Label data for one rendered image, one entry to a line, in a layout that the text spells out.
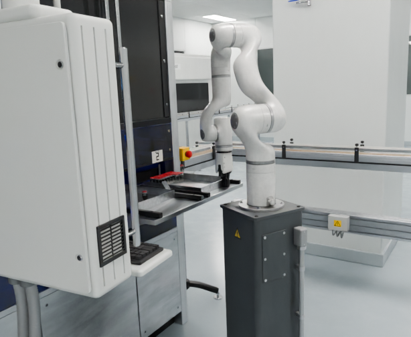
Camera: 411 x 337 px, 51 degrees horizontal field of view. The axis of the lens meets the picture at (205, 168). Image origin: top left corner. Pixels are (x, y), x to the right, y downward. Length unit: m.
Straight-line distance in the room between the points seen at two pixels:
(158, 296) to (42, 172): 1.35
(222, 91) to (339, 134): 1.52
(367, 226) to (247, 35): 1.46
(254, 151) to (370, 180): 1.74
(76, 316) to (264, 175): 0.99
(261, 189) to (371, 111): 1.68
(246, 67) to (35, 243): 1.04
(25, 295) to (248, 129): 0.97
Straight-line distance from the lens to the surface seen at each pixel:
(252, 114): 1.69
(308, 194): 3.50
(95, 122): 1.16
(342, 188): 3.41
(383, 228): 2.80
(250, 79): 1.78
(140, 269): 1.40
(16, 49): 1.25
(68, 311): 1.97
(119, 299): 2.18
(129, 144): 1.30
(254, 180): 1.75
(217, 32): 1.85
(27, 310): 1.57
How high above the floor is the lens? 1.36
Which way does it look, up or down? 11 degrees down
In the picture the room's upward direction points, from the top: 2 degrees counter-clockwise
